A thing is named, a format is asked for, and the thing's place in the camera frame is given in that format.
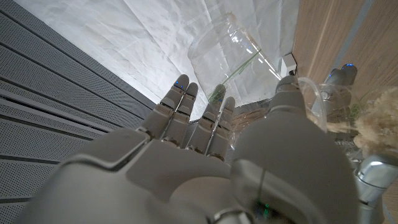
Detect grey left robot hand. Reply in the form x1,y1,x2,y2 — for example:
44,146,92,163
310,63,398,224

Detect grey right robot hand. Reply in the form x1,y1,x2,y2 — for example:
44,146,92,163
14,73,360,224

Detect clear plastic cup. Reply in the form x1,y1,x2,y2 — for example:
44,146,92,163
187,12,282,108
295,76,398,162

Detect brown sugar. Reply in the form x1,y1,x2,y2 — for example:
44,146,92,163
326,86,398,156

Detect white backdrop cloth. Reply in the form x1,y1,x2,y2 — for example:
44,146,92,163
14,0,301,122

